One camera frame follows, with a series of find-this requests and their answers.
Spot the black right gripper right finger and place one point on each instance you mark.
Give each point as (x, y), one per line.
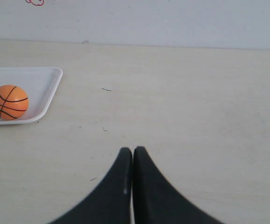
(156, 201)

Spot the red mini basketball hoop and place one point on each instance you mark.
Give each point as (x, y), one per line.
(35, 2)

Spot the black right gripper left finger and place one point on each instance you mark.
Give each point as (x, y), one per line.
(109, 202)

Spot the small orange basketball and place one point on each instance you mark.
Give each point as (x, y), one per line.
(14, 102)

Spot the white plastic tray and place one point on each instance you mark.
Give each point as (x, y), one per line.
(40, 84)

